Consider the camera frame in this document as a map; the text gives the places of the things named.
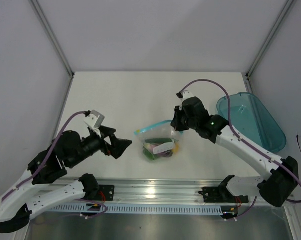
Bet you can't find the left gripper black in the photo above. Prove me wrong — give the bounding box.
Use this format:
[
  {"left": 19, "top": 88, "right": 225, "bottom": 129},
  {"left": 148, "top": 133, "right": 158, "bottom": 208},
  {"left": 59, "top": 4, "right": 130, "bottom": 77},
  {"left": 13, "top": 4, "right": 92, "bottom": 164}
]
[{"left": 69, "top": 125, "right": 133, "bottom": 168}]

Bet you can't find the green chili pepper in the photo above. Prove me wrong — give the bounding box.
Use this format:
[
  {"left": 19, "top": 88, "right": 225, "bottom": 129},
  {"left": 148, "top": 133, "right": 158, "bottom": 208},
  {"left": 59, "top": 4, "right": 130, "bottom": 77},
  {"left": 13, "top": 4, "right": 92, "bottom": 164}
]
[{"left": 145, "top": 138, "right": 174, "bottom": 145}]

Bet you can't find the clear zip top bag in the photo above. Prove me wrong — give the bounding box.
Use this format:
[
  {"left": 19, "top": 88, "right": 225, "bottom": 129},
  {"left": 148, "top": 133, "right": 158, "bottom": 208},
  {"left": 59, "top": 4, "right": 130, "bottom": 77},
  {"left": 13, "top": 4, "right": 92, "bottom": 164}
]
[{"left": 134, "top": 120, "right": 184, "bottom": 161}]

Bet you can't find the yellow bell pepper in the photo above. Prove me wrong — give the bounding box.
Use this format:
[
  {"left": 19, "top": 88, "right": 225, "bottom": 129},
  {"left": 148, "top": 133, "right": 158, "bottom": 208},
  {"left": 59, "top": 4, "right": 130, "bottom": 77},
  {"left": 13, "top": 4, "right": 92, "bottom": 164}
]
[{"left": 172, "top": 142, "right": 180, "bottom": 154}]

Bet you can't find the purple eggplant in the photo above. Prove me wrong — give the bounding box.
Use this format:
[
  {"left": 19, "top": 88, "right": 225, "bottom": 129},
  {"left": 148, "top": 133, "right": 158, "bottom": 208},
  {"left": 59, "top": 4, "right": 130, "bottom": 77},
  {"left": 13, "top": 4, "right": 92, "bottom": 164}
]
[{"left": 153, "top": 142, "right": 175, "bottom": 158}]

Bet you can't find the green bell pepper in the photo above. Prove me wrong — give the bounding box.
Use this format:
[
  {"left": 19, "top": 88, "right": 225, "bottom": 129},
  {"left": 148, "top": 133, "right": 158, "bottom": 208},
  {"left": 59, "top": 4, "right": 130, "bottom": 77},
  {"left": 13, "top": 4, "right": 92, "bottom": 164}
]
[{"left": 142, "top": 148, "right": 159, "bottom": 161}]

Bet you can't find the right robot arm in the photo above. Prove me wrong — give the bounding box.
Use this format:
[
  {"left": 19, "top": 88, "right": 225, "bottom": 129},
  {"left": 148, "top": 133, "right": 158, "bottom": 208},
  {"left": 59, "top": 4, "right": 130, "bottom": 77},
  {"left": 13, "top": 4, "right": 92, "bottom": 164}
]
[{"left": 171, "top": 91, "right": 299, "bottom": 208}]

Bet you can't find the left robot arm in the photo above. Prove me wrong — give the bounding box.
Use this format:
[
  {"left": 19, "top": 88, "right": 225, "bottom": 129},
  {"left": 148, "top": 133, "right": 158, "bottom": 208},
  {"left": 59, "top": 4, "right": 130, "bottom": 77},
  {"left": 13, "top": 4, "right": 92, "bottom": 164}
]
[{"left": 0, "top": 126, "right": 133, "bottom": 234}]

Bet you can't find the teal plastic tray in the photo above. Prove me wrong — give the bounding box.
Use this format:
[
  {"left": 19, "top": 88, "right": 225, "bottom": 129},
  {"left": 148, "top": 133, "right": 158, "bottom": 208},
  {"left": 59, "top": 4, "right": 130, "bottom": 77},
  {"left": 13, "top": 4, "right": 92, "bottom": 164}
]
[{"left": 216, "top": 92, "right": 287, "bottom": 154}]

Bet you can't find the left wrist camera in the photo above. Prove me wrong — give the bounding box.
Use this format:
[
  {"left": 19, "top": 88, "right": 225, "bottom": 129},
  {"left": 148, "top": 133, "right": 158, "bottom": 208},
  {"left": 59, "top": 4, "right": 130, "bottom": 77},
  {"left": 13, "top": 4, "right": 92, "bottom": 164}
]
[{"left": 84, "top": 110, "right": 105, "bottom": 138}]

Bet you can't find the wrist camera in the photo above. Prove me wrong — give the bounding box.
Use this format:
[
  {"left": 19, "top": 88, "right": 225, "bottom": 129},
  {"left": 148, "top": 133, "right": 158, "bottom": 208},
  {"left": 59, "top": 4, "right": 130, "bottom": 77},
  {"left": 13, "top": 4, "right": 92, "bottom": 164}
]
[
  {"left": 176, "top": 90, "right": 194, "bottom": 111},
  {"left": 84, "top": 110, "right": 105, "bottom": 138}
]

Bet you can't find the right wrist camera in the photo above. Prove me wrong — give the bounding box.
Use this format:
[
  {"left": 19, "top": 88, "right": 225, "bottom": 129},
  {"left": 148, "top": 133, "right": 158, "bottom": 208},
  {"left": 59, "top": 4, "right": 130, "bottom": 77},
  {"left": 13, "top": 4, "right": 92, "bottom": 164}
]
[{"left": 176, "top": 90, "right": 194, "bottom": 111}]

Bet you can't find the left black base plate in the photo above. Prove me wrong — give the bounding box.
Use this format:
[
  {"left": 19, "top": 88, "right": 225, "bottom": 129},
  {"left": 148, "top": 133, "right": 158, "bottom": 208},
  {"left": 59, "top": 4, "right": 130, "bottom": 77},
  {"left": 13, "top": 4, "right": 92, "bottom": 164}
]
[{"left": 92, "top": 185, "right": 115, "bottom": 202}]

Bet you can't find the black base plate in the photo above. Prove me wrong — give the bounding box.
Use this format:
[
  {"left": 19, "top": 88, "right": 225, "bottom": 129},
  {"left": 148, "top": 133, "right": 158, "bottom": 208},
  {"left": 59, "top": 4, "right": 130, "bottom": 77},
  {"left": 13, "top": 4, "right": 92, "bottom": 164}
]
[
  {"left": 198, "top": 186, "right": 249, "bottom": 204},
  {"left": 92, "top": 185, "right": 115, "bottom": 202}
]

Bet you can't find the aluminium mounting rail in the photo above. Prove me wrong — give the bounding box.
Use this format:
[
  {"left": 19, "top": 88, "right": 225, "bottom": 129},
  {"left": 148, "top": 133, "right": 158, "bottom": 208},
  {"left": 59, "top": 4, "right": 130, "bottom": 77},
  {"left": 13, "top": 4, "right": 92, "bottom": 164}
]
[{"left": 97, "top": 178, "right": 221, "bottom": 205}]

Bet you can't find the white slotted cable duct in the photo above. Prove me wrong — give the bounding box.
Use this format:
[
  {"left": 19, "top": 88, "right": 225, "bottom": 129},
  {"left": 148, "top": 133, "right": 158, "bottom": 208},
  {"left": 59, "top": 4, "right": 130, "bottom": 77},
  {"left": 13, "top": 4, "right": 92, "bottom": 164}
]
[{"left": 50, "top": 202, "right": 223, "bottom": 216}]

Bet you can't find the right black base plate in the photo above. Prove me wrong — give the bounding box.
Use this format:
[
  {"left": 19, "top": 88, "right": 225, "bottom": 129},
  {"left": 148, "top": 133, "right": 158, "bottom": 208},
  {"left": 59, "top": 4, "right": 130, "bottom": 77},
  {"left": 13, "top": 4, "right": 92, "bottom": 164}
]
[{"left": 198, "top": 186, "right": 249, "bottom": 204}]

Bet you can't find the right frame post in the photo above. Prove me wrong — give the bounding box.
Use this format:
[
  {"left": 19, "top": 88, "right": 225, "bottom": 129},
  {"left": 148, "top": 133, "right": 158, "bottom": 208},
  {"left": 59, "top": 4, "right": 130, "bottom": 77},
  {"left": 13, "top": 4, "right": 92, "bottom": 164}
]
[{"left": 245, "top": 0, "right": 297, "bottom": 81}]

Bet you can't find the frame post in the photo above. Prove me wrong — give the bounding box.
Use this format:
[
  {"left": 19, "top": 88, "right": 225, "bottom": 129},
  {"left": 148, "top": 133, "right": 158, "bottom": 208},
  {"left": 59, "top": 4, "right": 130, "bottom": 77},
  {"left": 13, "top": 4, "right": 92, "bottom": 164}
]
[
  {"left": 28, "top": 0, "right": 75, "bottom": 79},
  {"left": 245, "top": 0, "right": 297, "bottom": 81}
]

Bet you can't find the left frame post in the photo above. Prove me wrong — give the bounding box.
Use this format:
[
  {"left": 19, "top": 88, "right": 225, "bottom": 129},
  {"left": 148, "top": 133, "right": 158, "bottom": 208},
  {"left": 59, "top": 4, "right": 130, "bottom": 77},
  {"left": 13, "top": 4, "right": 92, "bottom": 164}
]
[{"left": 28, "top": 0, "right": 75, "bottom": 79}]

